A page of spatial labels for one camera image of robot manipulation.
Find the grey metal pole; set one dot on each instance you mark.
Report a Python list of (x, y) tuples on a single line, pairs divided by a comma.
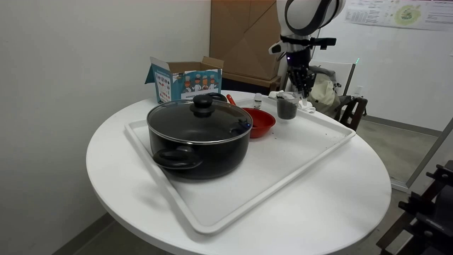
[(429, 154)]

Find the glass pot lid black knob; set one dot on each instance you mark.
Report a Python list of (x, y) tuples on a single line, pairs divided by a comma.
[(188, 123)]

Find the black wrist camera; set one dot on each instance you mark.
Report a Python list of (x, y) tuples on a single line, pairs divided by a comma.
[(315, 43)]

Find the small clear plastic bottle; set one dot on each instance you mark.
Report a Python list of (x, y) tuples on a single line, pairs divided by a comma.
[(257, 101)]

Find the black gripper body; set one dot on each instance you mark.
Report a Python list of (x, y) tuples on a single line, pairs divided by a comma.
[(298, 62)]

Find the large brown cardboard sheet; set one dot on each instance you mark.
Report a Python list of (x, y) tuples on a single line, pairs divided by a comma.
[(242, 38)]

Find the black cooking pot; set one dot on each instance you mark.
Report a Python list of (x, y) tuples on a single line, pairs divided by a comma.
[(206, 158)]

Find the grey metal frame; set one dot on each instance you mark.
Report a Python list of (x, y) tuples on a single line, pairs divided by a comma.
[(351, 76)]

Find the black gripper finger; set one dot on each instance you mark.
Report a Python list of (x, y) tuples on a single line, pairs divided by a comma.
[(294, 83), (307, 83)]

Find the blue printed cardboard box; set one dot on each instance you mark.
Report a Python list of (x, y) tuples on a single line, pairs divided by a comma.
[(192, 86)]

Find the paper wall poster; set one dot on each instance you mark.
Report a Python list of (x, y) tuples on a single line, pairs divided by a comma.
[(400, 15)]

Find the dark wooden rack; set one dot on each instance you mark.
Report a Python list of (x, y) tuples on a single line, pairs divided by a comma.
[(351, 114)]

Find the white plastic tray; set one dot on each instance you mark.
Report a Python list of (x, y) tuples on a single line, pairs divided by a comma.
[(283, 161)]

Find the orange bowl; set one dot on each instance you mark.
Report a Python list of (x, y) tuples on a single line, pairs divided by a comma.
[(262, 123)]

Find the clear plastic bag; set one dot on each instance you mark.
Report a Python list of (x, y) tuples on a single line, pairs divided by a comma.
[(325, 90)]

